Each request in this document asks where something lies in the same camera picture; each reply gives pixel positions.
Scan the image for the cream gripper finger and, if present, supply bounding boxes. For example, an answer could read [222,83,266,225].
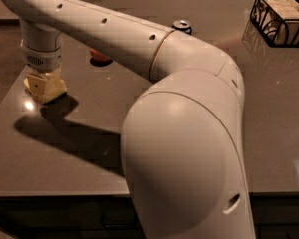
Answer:
[25,67,63,104]

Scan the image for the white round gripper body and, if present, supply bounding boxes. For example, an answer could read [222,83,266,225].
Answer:
[21,41,62,73]

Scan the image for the yellow sponge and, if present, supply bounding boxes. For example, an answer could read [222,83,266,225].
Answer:
[23,71,68,105]

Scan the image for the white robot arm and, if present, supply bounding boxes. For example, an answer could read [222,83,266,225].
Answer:
[1,0,256,239]

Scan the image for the red apple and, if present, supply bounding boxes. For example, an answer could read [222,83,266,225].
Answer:
[90,49,110,63]

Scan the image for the dark blue soda can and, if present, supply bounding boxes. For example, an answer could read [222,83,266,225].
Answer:
[172,19,192,35]

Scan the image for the white napkins stack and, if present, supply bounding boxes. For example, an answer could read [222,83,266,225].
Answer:
[260,0,299,45]

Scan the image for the black wire napkin basket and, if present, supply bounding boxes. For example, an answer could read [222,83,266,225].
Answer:
[249,0,299,49]

